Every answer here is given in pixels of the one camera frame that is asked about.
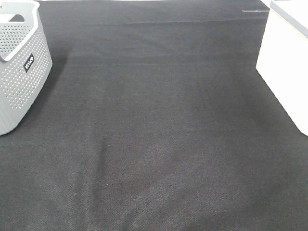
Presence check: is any black fabric table cloth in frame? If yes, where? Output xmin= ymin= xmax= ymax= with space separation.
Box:
xmin=0 ymin=0 xmax=308 ymax=231

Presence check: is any grey perforated plastic basket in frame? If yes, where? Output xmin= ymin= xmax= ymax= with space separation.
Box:
xmin=0 ymin=0 xmax=52 ymax=135

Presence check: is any white storage box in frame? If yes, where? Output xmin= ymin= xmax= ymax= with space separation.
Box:
xmin=256 ymin=0 xmax=308 ymax=135

